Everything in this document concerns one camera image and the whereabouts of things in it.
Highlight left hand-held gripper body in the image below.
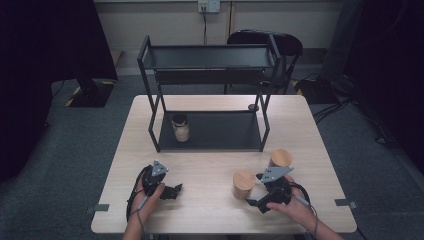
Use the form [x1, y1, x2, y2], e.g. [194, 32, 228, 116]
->
[141, 160, 170, 198]

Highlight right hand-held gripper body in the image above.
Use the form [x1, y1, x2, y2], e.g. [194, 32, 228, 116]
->
[255, 165, 295, 207]

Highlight tan-lidded jar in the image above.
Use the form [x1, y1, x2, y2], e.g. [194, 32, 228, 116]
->
[268, 148, 294, 169]
[232, 169, 257, 200]

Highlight black metal shelf rack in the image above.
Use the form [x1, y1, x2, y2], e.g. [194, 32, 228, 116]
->
[137, 33, 283, 154]

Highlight person's left hand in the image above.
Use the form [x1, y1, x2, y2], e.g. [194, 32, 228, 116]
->
[128, 182, 166, 228]

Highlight person's right hand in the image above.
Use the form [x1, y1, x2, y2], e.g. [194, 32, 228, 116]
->
[265, 174, 318, 231]

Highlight black stand base striped tape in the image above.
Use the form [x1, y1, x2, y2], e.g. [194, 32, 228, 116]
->
[64, 78, 116, 108]

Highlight black chair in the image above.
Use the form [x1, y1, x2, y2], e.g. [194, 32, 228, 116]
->
[223, 29, 304, 96]

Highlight black curtain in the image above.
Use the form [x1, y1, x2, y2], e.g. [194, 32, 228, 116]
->
[0, 0, 118, 183]

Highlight dark curtain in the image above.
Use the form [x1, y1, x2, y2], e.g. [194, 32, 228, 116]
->
[319, 0, 424, 174]

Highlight left hand-held gripper cable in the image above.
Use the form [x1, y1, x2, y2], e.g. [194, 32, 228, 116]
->
[125, 165, 151, 224]

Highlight hand-held gripper cable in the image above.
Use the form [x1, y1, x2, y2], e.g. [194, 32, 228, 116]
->
[125, 165, 151, 224]
[290, 181, 320, 236]

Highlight right hand-held gripper cable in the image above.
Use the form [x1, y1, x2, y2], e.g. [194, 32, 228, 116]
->
[290, 181, 320, 236]

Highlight grey table edge bracket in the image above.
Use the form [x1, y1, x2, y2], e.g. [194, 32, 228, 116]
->
[84, 203, 110, 214]
[334, 198, 359, 210]

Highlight black floor cables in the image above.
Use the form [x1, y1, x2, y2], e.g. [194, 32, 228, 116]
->
[311, 96, 398, 148]

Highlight black floor base plate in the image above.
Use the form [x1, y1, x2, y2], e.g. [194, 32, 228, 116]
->
[292, 77, 339, 105]

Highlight black power cable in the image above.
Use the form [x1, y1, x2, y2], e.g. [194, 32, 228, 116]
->
[201, 9, 208, 46]

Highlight white wall socket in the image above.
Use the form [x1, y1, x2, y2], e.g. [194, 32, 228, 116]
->
[197, 0, 222, 14]

